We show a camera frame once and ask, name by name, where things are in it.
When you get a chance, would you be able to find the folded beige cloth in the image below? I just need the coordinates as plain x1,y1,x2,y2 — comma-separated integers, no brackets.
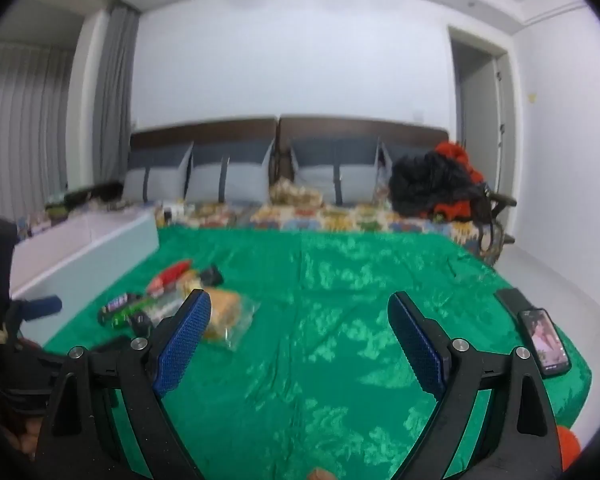
270,180,326,208

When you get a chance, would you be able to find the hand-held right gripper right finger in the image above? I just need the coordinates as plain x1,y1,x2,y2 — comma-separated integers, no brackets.
387,291,563,480

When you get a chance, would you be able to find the orange crackers clear bag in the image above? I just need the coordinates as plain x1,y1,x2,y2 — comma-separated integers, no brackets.
200,287,261,352

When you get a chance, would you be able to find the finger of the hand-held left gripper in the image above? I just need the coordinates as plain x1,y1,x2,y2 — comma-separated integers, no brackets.
7,296,63,333

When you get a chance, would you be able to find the red orange clothing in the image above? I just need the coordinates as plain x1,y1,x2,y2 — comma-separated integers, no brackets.
427,141,485,224

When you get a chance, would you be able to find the green satin bedspread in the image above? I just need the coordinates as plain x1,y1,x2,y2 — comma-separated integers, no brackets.
42,224,593,480

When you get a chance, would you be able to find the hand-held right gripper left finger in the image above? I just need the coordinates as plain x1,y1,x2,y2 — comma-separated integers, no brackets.
32,289,212,480

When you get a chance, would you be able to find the orange round object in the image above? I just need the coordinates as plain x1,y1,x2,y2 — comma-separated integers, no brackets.
555,425,582,467

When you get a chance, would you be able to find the white cardboard box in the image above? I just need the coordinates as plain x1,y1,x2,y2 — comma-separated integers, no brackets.
7,209,160,348

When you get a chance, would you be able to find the grey two-tone pillow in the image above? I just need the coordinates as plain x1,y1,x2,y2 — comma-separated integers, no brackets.
122,142,194,204
377,142,406,197
290,137,382,206
185,140,276,206

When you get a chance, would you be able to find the row of grey pillows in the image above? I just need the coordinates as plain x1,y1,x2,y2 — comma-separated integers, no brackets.
129,115,451,183

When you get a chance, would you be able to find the grey curtain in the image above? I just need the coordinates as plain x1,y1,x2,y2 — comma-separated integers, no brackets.
94,2,141,137

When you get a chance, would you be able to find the smartphone with lit screen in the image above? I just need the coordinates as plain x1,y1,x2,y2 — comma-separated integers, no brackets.
517,307,572,379

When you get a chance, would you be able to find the red snack packet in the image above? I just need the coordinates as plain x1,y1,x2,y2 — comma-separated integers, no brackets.
147,260,193,293

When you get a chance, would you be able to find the white pleated curtain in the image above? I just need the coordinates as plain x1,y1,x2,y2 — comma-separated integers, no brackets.
0,42,77,223

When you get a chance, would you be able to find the black clothing pile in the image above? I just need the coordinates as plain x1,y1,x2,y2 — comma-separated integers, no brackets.
389,152,487,219

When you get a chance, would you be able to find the floral bedsheet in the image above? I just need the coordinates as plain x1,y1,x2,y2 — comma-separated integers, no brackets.
155,195,503,261

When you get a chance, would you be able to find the flat black case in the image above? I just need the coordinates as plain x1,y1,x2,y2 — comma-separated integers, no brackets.
495,287,536,317

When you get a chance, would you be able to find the dark chair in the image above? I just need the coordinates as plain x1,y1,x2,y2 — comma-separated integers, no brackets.
477,182,518,263

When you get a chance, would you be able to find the white door frame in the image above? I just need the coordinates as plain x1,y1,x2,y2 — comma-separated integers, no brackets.
447,25,513,246

